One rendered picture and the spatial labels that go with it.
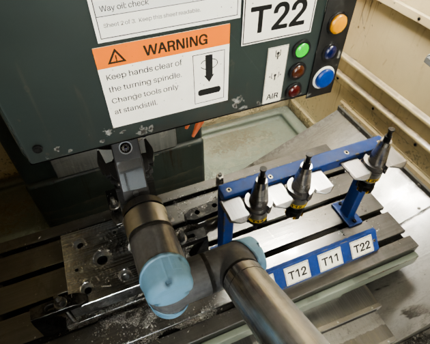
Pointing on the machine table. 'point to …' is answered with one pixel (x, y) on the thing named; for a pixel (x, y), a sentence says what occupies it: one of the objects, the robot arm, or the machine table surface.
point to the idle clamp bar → (201, 213)
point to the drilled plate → (113, 295)
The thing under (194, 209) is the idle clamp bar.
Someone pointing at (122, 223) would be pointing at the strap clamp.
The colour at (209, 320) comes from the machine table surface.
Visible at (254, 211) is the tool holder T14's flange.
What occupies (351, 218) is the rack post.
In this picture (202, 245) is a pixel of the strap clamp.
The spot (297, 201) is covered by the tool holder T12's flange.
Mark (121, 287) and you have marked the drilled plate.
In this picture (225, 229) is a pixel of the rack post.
